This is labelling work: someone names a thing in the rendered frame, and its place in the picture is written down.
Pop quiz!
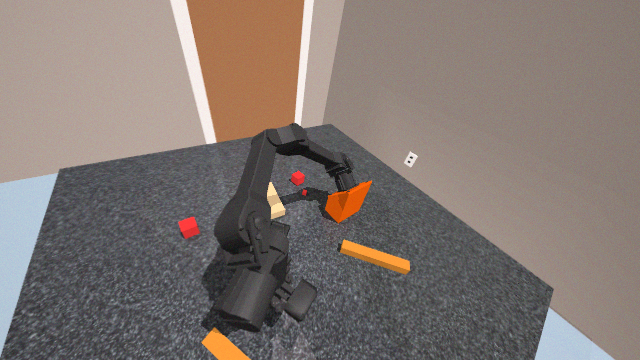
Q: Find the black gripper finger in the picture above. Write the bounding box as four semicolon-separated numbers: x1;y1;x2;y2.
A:
271;277;293;304

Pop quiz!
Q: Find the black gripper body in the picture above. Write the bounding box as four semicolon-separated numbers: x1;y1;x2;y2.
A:
238;245;317;322

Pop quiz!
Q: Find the orange flat bar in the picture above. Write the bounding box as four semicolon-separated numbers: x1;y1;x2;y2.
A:
340;240;410;275
202;327;249;360

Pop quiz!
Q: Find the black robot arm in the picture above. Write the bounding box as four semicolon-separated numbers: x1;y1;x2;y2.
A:
214;123;360;332

